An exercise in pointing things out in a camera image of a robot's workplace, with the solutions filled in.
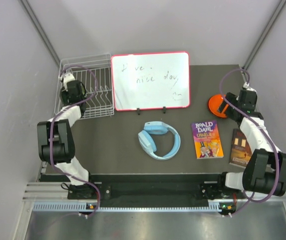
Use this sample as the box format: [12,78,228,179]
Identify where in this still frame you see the orange plate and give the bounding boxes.
[207,94,227,119]

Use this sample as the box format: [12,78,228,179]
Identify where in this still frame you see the purple Roald Dahl book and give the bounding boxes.
[191,120,224,159]

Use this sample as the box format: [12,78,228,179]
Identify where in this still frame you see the lime green plate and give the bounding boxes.
[81,82,86,97]

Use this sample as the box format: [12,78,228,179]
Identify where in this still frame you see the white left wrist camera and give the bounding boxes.
[58,72,75,83]

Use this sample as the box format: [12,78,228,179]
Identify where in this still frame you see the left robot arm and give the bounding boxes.
[37,80,96,200]

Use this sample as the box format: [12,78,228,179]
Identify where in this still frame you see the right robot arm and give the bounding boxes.
[216,88,286,198]

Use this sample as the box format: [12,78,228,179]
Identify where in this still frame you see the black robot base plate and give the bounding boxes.
[67,172,248,202]

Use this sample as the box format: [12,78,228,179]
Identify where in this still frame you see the grey slotted cable duct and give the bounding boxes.
[32,201,233,213]

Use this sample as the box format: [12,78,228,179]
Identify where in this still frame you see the pink framed whiteboard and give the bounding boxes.
[111,51,191,111]

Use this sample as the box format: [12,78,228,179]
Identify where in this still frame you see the dark brown book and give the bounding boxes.
[229,128,252,168]

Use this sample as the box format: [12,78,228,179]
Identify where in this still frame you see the light blue headphones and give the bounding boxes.
[138,121,181,161]

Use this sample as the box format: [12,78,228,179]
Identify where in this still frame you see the white wire dish rack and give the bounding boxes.
[54,53,114,119]

